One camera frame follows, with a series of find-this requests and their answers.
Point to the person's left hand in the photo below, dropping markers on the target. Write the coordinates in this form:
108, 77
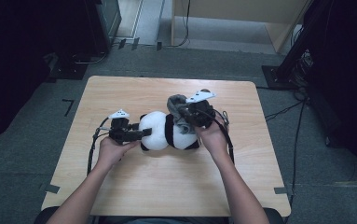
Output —
112, 154

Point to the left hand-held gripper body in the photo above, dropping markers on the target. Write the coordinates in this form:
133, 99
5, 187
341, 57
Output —
120, 133

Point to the grey table corner tape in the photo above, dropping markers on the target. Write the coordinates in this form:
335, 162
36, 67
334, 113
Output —
280, 190
52, 188

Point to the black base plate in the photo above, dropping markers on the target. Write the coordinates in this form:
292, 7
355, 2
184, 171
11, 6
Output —
70, 70

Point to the black angled floor tape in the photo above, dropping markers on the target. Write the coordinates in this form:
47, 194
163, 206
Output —
70, 105

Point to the person's right hand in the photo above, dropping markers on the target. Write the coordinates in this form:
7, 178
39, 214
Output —
215, 141

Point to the panda plush toy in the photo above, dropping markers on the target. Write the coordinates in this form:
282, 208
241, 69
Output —
154, 130

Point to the dark equipment cabinet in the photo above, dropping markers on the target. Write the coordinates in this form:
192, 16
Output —
111, 18

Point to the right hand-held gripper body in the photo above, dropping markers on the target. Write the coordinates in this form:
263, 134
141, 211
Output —
202, 113

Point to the black metal stand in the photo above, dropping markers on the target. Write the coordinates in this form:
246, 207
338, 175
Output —
272, 77

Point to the light wooden cabinet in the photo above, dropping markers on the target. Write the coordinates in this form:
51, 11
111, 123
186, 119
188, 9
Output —
229, 9

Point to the grey towel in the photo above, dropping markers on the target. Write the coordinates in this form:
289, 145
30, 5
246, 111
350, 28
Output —
174, 104

